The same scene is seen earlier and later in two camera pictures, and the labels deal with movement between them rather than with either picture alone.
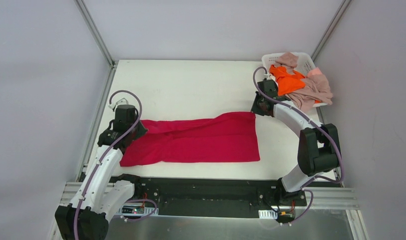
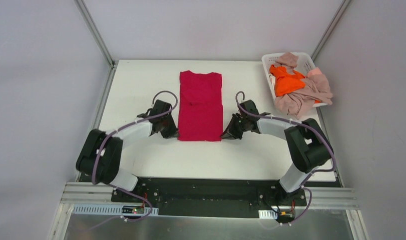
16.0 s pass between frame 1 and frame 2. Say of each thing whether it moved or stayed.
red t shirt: moved
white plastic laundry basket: stayed
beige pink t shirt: stayed
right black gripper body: moved
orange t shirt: stayed
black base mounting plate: stayed
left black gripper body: moved
